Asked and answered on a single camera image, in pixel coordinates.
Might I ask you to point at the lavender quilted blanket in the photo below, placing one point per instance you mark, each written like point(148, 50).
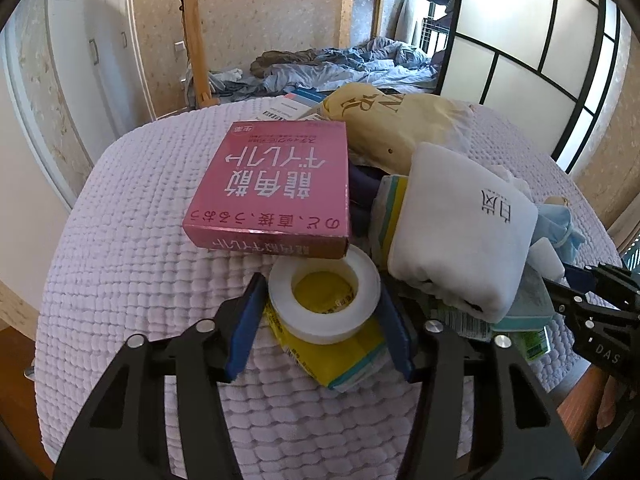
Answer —
point(125, 266)

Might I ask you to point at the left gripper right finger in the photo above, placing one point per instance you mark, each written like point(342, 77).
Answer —
point(481, 413)

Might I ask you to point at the rumpled blue grey bedding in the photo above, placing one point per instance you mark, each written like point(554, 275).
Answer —
point(389, 65)

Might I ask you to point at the blue face mask bundle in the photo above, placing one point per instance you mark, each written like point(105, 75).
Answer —
point(555, 223)

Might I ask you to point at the shoji sliding screen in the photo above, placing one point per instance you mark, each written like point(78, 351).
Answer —
point(546, 65)

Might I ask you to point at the pink medicine box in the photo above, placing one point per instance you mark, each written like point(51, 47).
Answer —
point(275, 188)

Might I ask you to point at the yellow tissue pack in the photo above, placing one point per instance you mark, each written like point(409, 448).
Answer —
point(343, 365)

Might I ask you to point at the yellow drawstring bag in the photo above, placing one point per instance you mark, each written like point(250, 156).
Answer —
point(384, 130)

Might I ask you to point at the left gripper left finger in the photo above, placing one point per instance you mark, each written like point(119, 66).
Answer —
point(120, 432)

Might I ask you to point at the white barcode medicine box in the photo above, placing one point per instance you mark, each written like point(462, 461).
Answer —
point(299, 104)

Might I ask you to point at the person right hand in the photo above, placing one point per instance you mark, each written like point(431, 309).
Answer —
point(606, 413)

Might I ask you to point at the wooden bunk bed post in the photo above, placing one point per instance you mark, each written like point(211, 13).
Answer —
point(196, 53)

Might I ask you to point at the white cloth pouch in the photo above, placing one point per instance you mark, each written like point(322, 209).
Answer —
point(463, 230)

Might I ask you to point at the white tape roll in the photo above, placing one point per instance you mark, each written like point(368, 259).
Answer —
point(356, 267)

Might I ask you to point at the white wardrobe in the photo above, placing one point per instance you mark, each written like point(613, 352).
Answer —
point(97, 58)

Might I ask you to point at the white tissue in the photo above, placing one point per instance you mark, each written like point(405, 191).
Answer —
point(543, 258)

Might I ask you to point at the brown wooden table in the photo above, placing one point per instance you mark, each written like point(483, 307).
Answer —
point(579, 409)

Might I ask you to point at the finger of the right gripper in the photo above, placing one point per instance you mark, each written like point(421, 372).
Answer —
point(573, 306)
point(618, 286)

